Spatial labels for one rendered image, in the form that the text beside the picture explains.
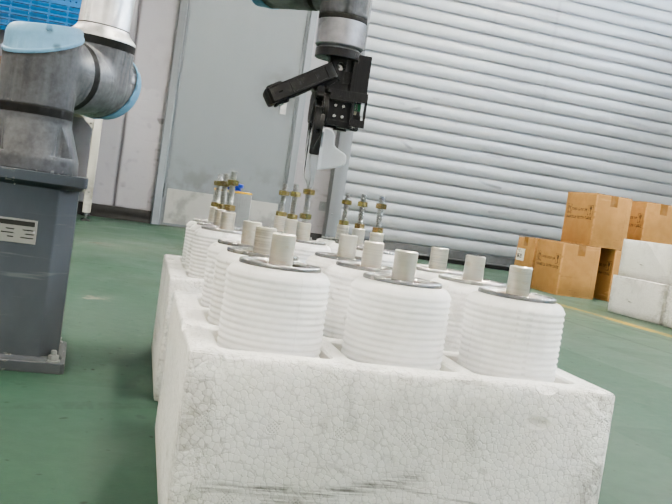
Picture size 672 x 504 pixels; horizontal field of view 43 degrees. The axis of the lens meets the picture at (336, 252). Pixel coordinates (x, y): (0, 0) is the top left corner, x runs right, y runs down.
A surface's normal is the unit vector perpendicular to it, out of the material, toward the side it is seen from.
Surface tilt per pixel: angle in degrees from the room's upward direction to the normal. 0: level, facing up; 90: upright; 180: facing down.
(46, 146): 73
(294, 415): 90
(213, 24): 90
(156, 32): 90
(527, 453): 90
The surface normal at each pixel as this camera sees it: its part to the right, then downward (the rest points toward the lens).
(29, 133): 0.35, -0.21
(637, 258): -0.94, -0.12
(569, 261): 0.26, 0.09
